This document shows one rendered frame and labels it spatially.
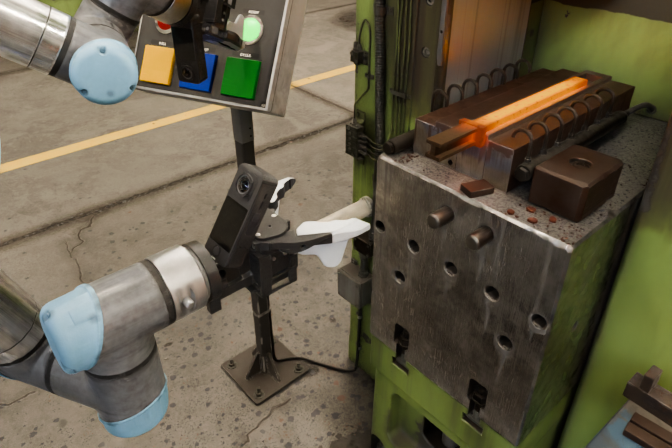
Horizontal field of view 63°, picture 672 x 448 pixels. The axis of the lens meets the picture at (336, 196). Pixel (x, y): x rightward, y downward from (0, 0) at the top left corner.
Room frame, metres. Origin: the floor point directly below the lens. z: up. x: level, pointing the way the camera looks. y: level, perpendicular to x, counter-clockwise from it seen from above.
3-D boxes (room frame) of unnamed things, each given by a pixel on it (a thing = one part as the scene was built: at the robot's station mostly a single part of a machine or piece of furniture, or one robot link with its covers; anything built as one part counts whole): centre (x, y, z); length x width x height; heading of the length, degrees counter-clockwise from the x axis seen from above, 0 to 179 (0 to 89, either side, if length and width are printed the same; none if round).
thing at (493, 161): (0.97, -0.36, 0.96); 0.42 x 0.20 x 0.09; 131
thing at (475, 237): (0.69, -0.22, 0.87); 0.04 x 0.03 x 0.03; 131
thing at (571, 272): (0.93, -0.41, 0.69); 0.56 x 0.38 x 0.45; 131
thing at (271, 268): (0.52, 0.11, 0.97); 0.12 x 0.08 x 0.09; 131
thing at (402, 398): (0.93, -0.41, 0.23); 0.55 x 0.37 x 0.47; 131
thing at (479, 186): (0.76, -0.23, 0.92); 0.04 x 0.03 x 0.01; 111
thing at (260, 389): (1.20, 0.22, 0.05); 0.22 x 0.22 x 0.09; 41
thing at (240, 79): (1.04, 0.19, 1.01); 0.07 x 0.05 x 0.07; 66
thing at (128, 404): (0.42, 0.25, 0.88); 0.11 x 0.08 x 0.11; 69
